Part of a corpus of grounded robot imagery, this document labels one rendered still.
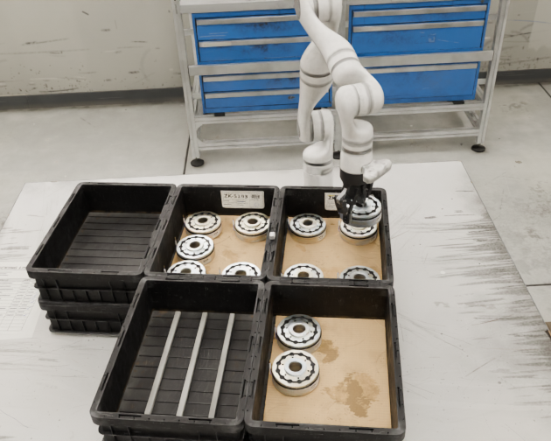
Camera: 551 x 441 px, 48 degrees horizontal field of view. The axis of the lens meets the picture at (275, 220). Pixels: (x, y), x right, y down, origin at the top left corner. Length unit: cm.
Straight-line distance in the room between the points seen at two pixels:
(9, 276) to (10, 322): 20
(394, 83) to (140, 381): 251
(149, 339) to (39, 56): 326
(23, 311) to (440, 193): 137
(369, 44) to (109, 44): 180
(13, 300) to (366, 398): 106
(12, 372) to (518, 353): 127
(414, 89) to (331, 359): 237
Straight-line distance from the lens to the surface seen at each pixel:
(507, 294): 185
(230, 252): 172
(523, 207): 345
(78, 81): 456
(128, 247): 180
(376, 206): 158
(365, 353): 146
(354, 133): 140
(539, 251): 318
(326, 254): 170
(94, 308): 167
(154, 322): 156
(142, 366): 148
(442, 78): 361
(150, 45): 436
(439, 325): 172
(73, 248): 185
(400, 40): 347
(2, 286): 201
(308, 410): 136
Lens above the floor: 193
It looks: 37 degrees down
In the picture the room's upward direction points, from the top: 3 degrees counter-clockwise
